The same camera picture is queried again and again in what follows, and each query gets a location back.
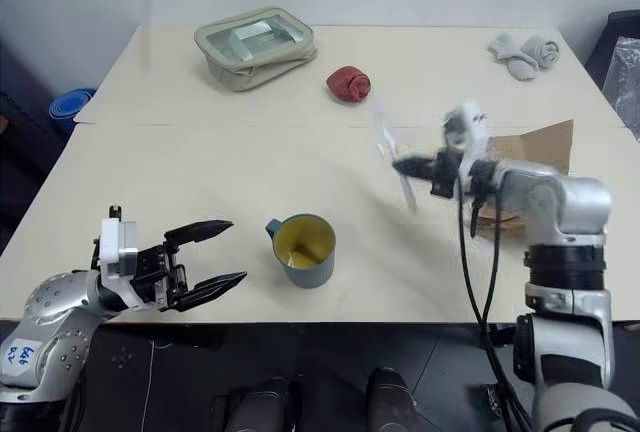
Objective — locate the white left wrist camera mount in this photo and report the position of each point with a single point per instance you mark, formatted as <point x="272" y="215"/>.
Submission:
<point x="112" y="247"/>

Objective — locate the white toothbrush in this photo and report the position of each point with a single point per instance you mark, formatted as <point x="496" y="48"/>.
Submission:
<point x="407" y="187"/>

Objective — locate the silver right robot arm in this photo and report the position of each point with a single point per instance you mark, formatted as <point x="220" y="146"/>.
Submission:
<point x="575" y="197"/>

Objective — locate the clear plastic bag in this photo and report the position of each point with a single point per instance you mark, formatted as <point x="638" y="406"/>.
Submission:
<point x="625" y="82"/>

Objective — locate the red rolled cloth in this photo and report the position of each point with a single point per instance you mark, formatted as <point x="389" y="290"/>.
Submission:
<point x="347" y="84"/>

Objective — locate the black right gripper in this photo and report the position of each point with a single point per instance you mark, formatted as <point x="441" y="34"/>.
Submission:
<point x="445" y="172"/>

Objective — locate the grey flat sock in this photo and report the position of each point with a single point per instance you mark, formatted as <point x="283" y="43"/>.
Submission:
<point x="515" y="64"/>

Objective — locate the beige toiletry bag clear lid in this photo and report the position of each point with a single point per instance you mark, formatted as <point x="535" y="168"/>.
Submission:
<point x="240" y="69"/>

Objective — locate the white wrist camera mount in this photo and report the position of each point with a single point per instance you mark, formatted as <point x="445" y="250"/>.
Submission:
<point x="112" y="247"/>
<point x="472" y="127"/>

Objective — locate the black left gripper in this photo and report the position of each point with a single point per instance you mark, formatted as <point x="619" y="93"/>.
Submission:
<point x="155" y="272"/>

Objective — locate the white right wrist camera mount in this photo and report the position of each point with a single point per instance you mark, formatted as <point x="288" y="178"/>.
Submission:
<point x="472" y="127"/>

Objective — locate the dark rounded shape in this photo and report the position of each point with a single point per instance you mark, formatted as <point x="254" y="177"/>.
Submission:
<point x="395" y="402"/>
<point x="260" y="407"/>

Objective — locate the brown cardboard piece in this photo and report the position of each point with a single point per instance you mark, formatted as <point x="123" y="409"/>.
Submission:
<point x="545" y="144"/>

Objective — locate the black box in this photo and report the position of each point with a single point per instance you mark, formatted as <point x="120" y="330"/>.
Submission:
<point x="607" y="27"/>

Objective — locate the teal mug with yellow inside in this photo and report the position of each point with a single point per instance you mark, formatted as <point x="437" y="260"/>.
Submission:
<point x="310" y="272"/>

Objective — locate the grey rolled sock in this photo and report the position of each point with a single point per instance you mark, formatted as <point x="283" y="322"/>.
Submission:
<point x="545" y="52"/>

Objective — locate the blue foam roll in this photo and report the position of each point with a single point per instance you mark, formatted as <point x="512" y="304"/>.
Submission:
<point x="70" y="107"/>

